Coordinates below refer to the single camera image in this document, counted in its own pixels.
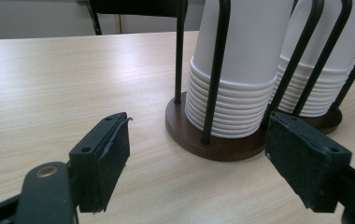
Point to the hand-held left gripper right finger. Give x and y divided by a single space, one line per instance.
306 168

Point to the black folding chair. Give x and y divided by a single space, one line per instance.
135 7

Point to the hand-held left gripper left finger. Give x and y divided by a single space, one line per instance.
104 161

